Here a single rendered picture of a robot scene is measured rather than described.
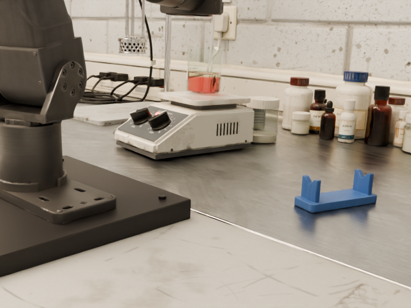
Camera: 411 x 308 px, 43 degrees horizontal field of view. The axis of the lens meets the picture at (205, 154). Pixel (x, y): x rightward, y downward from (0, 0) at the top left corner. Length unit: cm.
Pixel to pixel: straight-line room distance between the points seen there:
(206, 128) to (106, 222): 38
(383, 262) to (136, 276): 21
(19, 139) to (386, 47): 84
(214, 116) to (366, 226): 35
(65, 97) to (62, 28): 7
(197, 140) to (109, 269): 42
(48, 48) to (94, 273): 22
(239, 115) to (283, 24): 50
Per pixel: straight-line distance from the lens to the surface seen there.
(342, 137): 101
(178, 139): 79
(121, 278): 42
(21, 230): 47
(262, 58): 135
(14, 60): 54
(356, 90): 105
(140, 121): 85
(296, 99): 110
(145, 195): 55
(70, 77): 53
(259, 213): 57
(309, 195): 60
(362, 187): 65
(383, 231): 56
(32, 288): 41
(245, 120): 87
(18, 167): 54
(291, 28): 130
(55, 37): 53
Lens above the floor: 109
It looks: 13 degrees down
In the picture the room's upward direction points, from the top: 2 degrees clockwise
